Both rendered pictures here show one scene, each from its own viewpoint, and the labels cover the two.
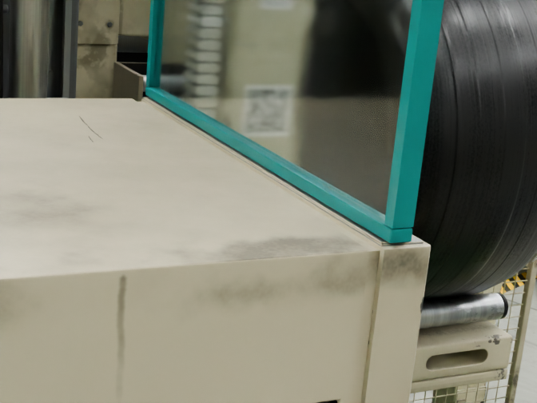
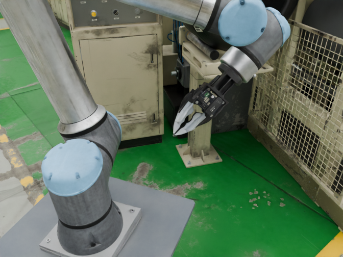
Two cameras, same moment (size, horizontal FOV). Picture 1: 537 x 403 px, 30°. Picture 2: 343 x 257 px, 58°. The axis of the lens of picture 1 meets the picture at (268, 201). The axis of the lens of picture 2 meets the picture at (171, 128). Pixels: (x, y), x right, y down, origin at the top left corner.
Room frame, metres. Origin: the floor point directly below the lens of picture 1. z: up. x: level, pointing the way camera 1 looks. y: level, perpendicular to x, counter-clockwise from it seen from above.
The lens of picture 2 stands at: (1.64, -1.80, 1.37)
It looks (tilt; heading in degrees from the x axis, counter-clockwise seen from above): 32 degrees down; 101
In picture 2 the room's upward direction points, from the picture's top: straight up
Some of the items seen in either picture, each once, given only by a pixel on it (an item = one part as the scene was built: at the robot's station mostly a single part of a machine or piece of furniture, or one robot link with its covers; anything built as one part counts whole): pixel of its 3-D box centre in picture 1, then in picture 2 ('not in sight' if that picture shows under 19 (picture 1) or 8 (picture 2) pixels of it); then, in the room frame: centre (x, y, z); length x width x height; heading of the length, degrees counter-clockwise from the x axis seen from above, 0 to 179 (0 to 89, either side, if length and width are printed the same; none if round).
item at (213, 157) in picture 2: not in sight; (198, 151); (1.47, 0.04, 0.02); 0.27 x 0.27 x 0.04; 27
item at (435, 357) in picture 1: (405, 353); (200, 56); (1.48, -0.24, 0.84); 0.36 x 0.09 x 0.06; 117
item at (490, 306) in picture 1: (413, 315); (201, 44); (1.49, -0.25, 0.90); 0.35 x 0.05 x 0.05; 117
